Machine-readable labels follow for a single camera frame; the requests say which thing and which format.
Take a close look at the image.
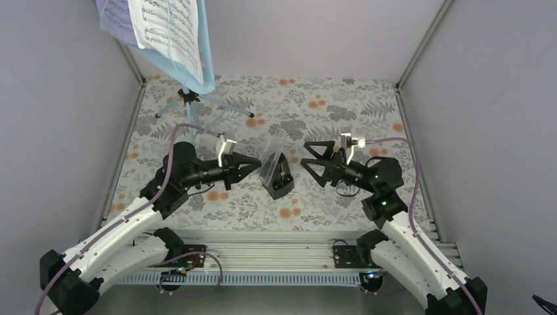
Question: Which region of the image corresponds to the black metronome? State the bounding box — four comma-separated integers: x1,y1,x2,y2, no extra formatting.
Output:
263,153,295,200

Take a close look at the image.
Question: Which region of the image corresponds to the floral patterned mat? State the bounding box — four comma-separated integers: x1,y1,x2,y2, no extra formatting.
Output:
112,74,436,232

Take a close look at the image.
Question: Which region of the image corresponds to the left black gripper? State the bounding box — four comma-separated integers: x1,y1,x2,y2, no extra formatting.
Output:
181,152,260,190

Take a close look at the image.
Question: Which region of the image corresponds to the white sheet music page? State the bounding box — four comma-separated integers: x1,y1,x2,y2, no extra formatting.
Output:
127,0,204,84

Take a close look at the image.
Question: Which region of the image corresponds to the clear metronome cover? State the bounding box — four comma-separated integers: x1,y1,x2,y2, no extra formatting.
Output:
258,127,288,186

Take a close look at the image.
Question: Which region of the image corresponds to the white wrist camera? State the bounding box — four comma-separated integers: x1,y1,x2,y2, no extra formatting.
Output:
340,127,366,165
215,132,238,167

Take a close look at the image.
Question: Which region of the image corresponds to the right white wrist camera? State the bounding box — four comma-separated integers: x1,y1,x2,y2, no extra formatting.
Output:
340,127,366,165

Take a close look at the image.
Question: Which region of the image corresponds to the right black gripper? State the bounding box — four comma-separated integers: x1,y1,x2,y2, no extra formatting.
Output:
300,141,377,194

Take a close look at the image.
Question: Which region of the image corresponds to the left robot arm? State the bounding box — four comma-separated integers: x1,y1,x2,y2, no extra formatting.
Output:
35,142,261,314

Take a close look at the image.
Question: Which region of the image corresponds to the light blue cable duct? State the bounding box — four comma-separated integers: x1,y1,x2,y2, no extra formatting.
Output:
118,270,361,287

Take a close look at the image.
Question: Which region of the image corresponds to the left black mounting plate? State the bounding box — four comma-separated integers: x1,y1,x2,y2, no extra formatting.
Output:
152,244,207,268

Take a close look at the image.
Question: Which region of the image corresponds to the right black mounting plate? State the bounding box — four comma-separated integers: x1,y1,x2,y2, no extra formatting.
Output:
332,244,372,269

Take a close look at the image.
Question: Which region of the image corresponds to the black object at corner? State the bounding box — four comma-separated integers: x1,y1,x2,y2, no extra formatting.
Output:
532,295,557,315

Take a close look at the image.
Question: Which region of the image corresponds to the light blue music stand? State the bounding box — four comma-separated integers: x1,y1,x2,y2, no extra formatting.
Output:
96,0,256,146

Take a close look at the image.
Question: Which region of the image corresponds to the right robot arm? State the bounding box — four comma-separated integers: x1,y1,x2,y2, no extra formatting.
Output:
300,138,487,314

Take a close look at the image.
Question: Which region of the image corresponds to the aluminium rail base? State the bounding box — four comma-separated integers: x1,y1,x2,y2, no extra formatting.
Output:
52,229,479,315

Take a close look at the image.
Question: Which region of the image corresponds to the black mounting plate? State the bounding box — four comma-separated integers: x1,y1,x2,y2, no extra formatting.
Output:
152,244,207,268
332,244,372,269

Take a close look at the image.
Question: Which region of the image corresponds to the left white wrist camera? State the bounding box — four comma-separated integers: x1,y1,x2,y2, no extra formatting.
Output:
215,132,238,167

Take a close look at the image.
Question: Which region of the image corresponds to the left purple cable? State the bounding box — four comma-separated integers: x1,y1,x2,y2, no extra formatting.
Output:
33,123,223,315

